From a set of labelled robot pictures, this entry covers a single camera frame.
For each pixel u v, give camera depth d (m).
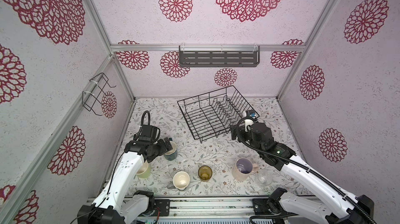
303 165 0.47
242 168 0.84
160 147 0.72
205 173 0.84
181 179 0.81
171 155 0.82
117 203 0.41
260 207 0.75
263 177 0.83
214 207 0.76
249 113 0.63
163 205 0.75
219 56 0.94
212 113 1.10
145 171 0.76
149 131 0.62
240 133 0.66
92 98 0.76
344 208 0.39
